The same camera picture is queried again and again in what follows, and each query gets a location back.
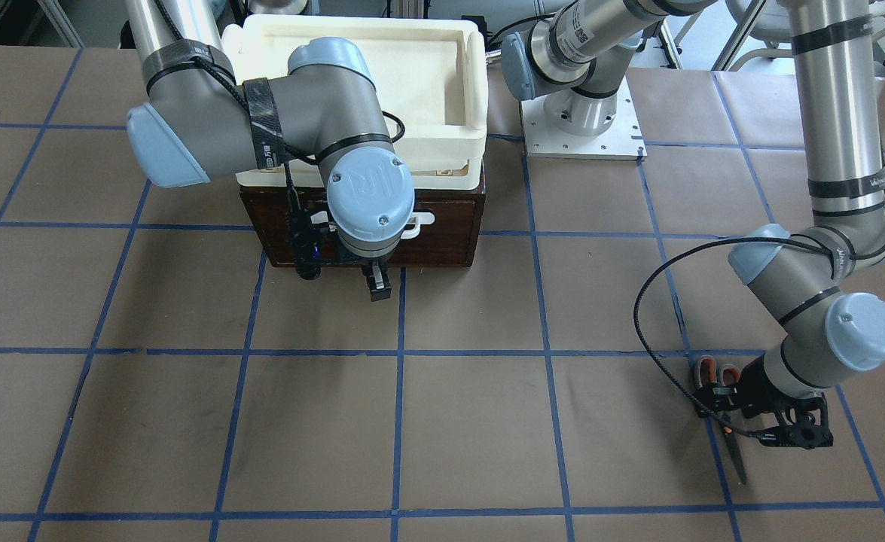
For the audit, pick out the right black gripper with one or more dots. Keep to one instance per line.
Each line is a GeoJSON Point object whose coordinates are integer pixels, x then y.
{"type": "Point", "coordinates": [376, 284]}

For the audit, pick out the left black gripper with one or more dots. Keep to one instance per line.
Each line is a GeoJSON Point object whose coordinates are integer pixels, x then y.
{"type": "Point", "coordinates": [752, 391]}

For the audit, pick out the wooden drawer with white handle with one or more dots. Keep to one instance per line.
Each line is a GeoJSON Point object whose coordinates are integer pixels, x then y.
{"type": "Point", "coordinates": [445, 234]}

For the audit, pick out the orange handled black scissors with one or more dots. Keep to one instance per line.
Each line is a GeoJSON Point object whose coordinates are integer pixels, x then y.
{"type": "Point", "coordinates": [716, 387]}

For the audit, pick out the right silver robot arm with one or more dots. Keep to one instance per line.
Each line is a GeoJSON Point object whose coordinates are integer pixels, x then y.
{"type": "Point", "coordinates": [201, 121]}

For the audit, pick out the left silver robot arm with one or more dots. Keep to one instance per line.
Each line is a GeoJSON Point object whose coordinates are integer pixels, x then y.
{"type": "Point", "coordinates": [830, 335]}

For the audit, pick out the dark brown wooden cabinet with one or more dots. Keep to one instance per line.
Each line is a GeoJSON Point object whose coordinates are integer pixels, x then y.
{"type": "Point", "coordinates": [369, 215]}

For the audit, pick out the cream plastic storage box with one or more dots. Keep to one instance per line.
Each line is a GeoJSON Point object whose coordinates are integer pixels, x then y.
{"type": "Point", "coordinates": [430, 73]}

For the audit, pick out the brown paper table mat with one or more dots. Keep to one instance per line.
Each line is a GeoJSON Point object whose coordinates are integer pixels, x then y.
{"type": "Point", "coordinates": [160, 381]}

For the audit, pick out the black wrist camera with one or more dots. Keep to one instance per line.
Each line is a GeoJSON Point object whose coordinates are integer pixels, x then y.
{"type": "Point", "coordinates": [303, 239]}

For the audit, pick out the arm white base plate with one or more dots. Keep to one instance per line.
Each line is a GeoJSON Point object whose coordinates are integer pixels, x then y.
{"type": "Point", "coordinates": [570, 126]}

